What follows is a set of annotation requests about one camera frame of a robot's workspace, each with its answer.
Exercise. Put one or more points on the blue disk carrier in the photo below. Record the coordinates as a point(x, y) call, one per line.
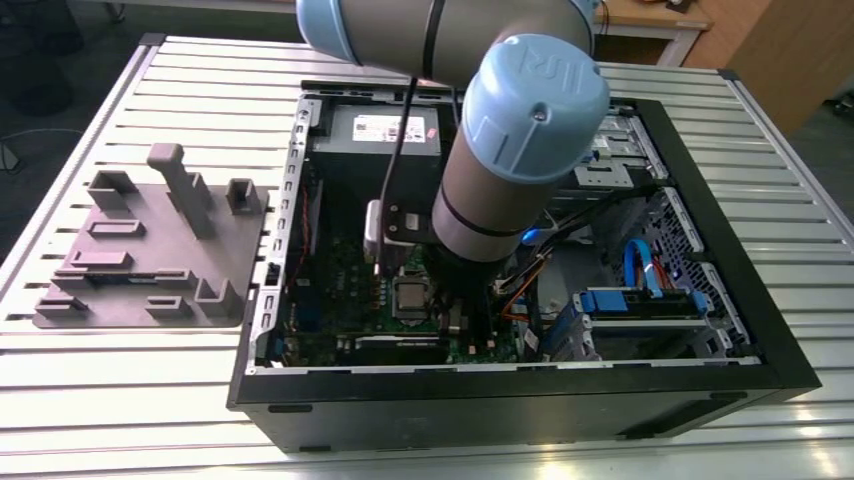
point(604, 302)

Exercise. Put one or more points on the green RAM stick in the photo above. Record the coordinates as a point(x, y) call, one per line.
point(107, 279)

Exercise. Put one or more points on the black graphics card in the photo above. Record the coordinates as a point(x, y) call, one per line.
point(401, 350)

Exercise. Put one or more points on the grey parts rack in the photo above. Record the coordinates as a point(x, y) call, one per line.
point(157, 257)

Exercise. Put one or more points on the green motherboard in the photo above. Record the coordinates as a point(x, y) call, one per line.
point(321, 300)

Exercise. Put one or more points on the wooden desk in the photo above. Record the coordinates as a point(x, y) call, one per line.
point(657, 22)

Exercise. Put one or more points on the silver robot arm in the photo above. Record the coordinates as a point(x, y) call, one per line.
point(481, 210)

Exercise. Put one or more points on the black PC case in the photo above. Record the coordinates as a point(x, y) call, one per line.
point(467, 415)

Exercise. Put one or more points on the metal disk bay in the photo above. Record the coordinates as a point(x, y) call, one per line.
point(574, 345)

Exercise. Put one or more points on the black case fan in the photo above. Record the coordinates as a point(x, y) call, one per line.
point(321, 250)

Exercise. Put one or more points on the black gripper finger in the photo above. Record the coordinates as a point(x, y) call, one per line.
point(451, 315)

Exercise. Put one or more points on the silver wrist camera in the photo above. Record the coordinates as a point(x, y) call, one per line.
point(374, 225)

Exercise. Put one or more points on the grey power supply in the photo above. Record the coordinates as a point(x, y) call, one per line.
point(354, 175)

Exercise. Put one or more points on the metal drive cage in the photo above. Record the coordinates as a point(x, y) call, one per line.
point(621, 175)

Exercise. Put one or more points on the wooden cabinet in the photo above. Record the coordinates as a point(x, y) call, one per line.
point(788, 60)

